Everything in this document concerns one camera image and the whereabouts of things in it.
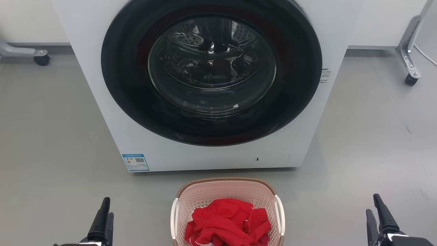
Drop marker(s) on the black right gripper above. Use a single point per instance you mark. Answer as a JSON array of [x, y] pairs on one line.
[[406, 241]]

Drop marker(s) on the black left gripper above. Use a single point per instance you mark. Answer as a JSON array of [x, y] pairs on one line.
[[85, 243]]

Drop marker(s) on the pink perforated plastic laundry basket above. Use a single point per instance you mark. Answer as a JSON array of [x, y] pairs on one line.
[[211, 193]]

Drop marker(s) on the blue energy label sticker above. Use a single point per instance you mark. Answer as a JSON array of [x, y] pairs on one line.
[[136, 162]]

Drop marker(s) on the white washing machine body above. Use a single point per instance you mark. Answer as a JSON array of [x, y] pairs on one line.
[[95, 112]]

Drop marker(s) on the red crumpled garment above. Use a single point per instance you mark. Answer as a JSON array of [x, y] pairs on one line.
[[225, 222]]

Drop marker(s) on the white oval filter cover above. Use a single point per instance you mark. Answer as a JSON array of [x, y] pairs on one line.
[[273, 159]]

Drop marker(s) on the black round washing machine door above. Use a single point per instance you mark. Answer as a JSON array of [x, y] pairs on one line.
[[123, 85]]

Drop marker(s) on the black caster wheel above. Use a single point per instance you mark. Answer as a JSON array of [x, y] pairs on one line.
[[42, 60], [411, 80]]

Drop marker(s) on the small printed text label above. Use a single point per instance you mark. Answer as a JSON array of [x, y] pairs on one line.
[[324, 76]]

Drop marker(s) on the grey metal caster leg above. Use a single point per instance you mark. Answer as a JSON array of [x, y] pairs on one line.
[[17, 51], [406, 48]]

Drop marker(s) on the white partition panel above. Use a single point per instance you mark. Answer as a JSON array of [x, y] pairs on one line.
[[382, 24], [30, 20]]

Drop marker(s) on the steel washing machine drum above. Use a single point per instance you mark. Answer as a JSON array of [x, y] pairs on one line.
[[205, 51]]

